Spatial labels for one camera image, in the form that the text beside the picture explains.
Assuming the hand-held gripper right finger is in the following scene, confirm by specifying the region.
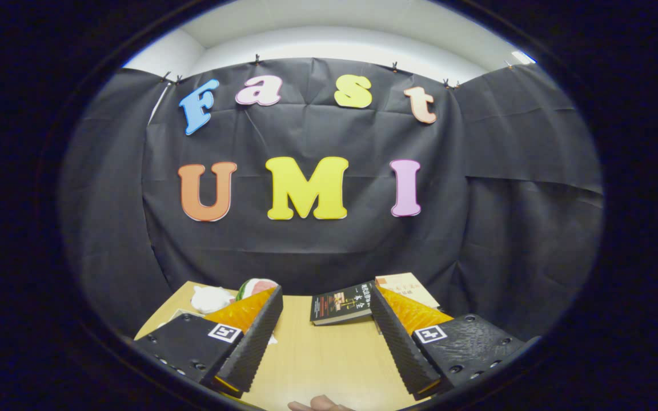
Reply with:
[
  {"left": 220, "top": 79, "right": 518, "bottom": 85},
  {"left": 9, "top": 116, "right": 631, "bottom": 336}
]
[{"left": 369, "top": 284, "right": 528, "bottom": 402}]

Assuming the beige cover book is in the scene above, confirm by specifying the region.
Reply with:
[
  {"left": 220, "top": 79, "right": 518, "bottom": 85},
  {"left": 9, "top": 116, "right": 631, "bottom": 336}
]
[{"left": 375, "top": 272, "right": 441, "bottom": 310}]

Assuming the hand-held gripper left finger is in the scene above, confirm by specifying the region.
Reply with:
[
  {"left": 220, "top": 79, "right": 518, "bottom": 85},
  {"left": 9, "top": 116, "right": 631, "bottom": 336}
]
[{"left": 133, "top": 285, "right": 284, "bottom": 399}]

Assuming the white plush toy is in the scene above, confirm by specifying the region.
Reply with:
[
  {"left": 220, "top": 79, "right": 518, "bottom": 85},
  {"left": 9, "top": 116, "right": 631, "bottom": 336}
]
[{"left": 191, "top": 285, "right": 235, "bottom": 315}]

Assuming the watermelon slice plush toy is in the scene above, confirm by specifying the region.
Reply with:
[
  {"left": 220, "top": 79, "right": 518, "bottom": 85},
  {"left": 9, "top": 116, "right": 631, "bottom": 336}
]
[{"left": 235, "top": 278, "right": 279, "bottom": 301}]

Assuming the black cover book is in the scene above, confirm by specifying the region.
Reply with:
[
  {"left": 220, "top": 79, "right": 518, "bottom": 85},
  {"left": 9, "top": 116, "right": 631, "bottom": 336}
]
[{"left": 310, "top": 281, "right": 376, "bottom": 326}]

